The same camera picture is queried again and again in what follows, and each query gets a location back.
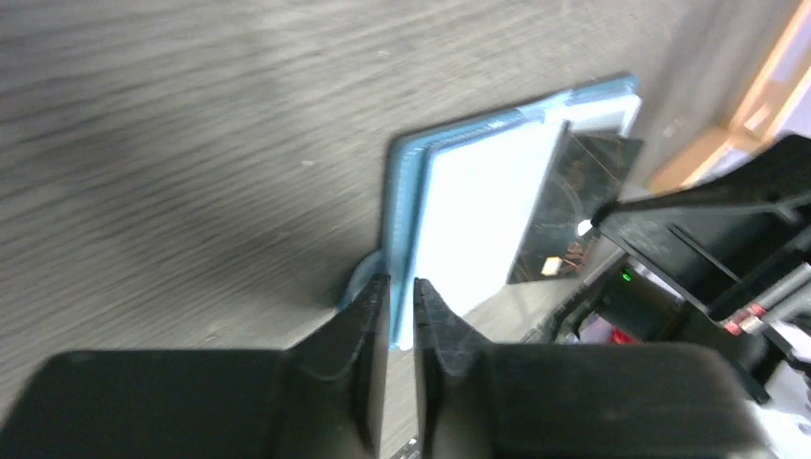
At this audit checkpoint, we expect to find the black credit card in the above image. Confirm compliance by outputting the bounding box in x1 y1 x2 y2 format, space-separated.
507 126 645 285

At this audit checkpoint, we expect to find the wooden frame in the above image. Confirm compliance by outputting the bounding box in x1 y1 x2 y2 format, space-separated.
647 1 810 193

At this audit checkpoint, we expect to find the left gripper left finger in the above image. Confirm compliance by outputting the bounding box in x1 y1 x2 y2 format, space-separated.
1 274 389 458

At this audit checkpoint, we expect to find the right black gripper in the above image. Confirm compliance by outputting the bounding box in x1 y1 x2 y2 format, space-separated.
528 189 810 403

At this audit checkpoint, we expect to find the blue card holder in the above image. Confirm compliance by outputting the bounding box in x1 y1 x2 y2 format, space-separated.
339 74 642 350

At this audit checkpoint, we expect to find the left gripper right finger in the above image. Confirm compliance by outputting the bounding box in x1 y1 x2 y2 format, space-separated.
413 279 774 458

